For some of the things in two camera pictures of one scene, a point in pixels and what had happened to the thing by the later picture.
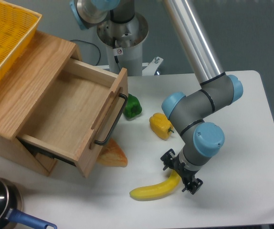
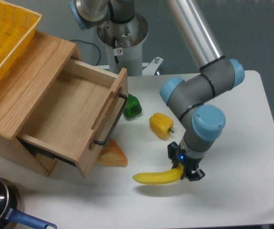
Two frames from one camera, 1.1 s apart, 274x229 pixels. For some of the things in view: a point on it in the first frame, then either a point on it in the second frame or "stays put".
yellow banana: x=157 y=191 to x=160 y=177
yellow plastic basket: x=12 y=29 stays put
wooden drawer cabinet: x=8 y=110 stays put
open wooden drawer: x=78 y=114 stays put
